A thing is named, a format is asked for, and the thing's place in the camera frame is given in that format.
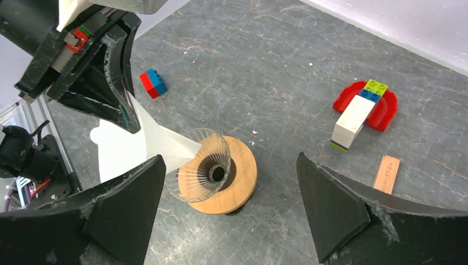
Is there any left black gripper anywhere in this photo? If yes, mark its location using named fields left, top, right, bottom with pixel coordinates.
left=1, top=1, right=141, bottom=134

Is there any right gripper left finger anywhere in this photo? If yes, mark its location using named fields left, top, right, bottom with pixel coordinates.
left=1, top=155, right=166, bottom=264

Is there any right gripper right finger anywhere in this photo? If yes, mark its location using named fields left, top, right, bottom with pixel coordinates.
left=296, top=153, right=467, bottom=264

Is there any white paper coffee filter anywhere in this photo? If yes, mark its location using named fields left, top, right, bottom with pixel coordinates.
left=90, top=96, right=201, bottom=183

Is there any clear glass dripper cone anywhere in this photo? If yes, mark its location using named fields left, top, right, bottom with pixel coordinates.
left=166, top=128, right=231, bottom=203

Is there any round wooden dripper holder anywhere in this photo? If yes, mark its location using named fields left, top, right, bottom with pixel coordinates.
left=175, top=135, right=258, bottom=215

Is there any red and blue block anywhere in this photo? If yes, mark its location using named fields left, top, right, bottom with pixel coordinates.
left=139, top=68, right=168, bottom=99

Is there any small wooden block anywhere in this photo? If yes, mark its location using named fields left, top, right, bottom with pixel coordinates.
left=373, top=155, right=400, bottom=194

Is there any white stacked block tower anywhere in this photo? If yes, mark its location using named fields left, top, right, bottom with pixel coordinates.
left=331, top=79, right=388, bottom=152

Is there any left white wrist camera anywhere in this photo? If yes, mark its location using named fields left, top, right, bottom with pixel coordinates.
left=56, top=0, right=169, bottom=33

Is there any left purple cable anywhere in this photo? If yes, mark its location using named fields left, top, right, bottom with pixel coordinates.
left=3, top=179, right=34, bottom=213

